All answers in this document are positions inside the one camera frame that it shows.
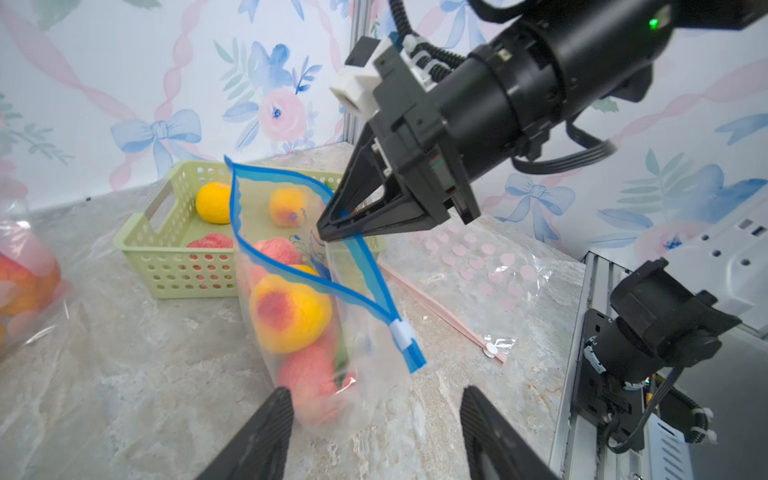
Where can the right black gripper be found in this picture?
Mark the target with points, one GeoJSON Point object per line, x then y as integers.
{"type": "Point", "coordinates": [515, 98]}

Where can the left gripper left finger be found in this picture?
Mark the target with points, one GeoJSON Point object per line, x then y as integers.
{"type": "Point", "coordinates": [259, 449]}

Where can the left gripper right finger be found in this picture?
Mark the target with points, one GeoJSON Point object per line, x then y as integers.
{"type": "Point", "coordinates": [493, 447]}

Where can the pink peach bottom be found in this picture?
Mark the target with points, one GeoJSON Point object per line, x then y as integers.
{"type": "Point", "coordinates": [279, 249]}

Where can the pink peach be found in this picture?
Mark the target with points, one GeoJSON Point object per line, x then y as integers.
{"type": "Point", "coordinates": [317, 384]}
{"type": "Point", "coordinates": [279, 249]}
{"type": "Point", "coordinates": [212, 241]}

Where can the pink zipper clear bag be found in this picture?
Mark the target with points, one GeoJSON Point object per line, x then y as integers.
{"type": "Point", "coordinates": [20, 243]}
{"type": "Point", "coordinates": [479, 282]}

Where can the yellow peach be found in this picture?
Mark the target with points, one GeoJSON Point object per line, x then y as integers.
{"type": "Point", "coordinates": [287, 207]}
{"type": "Point", "coordinates": [287, 316]}
{"type": "Point", "coordinates": [212, 203]}

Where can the blue zipper clear bag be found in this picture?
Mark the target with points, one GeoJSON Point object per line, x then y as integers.
{"type": "Point", "coordinates": [375, 342]}

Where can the yellow peach top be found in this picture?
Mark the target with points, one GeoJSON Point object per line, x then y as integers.
{"type": "Point", "coordinates": [212, 203]}

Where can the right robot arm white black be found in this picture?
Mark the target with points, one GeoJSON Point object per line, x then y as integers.
{"type": "Point", "coordinates": [670, 312]}

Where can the light green plastic basket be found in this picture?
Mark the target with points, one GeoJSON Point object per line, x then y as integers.
{"type": "Point", "coordinates": [225, 229]}

